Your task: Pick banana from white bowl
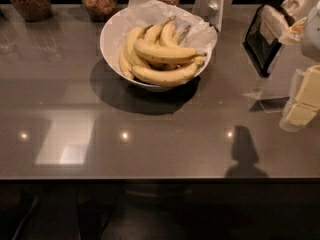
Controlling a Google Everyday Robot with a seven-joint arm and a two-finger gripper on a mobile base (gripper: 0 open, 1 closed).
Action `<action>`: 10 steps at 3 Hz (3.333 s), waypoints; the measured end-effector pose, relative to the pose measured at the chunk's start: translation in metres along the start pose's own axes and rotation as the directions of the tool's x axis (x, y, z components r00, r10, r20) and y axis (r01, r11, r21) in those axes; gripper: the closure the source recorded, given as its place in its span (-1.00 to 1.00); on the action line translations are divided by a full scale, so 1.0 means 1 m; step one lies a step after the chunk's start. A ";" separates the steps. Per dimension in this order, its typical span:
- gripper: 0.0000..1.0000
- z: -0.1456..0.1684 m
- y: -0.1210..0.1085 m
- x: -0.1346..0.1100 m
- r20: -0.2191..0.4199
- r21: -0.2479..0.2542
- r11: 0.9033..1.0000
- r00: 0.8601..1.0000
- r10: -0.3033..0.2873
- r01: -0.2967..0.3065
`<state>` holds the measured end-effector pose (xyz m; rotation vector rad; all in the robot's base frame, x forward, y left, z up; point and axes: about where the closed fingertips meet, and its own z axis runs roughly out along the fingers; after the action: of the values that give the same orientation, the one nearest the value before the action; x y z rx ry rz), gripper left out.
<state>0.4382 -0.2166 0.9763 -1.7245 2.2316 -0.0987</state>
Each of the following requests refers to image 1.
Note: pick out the glass jar of nuts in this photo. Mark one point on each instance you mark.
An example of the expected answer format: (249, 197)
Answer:
(99, 2)
(33, 10)

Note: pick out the clear acrylic sign stand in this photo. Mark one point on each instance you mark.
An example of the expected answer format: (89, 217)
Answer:
(266, 94)

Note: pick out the left glass jar of nuts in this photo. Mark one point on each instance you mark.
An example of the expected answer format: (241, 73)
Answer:
(33, 10)

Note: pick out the white paper bowl liner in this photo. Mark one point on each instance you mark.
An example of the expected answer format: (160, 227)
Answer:
(201, 36)

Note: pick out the front yellow banana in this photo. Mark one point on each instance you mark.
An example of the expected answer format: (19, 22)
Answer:
(171, 78)

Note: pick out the far left yellow banana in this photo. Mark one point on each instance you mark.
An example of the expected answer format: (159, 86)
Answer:
(125, 64)

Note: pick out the yellow banana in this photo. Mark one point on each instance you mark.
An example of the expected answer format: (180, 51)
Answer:
(125, 64)
(153, 33)
(133, 35)
(169, 36)
(162, 54)
(171, 78)

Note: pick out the middle glass jar of nuts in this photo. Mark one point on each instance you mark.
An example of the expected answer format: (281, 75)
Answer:
(99, 2)

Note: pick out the back right yellow banana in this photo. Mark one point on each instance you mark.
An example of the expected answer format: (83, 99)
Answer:
(169, 36)

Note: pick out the back middle yellow banana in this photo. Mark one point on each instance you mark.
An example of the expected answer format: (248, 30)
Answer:
(153, 33)

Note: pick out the top yellow banana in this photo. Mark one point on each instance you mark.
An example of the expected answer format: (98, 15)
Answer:
(162, 54)

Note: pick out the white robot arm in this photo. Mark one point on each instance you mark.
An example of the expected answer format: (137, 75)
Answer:
(306, 32)

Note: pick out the white ceramic bowl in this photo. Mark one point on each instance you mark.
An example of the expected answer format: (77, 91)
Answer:
(111, 54)

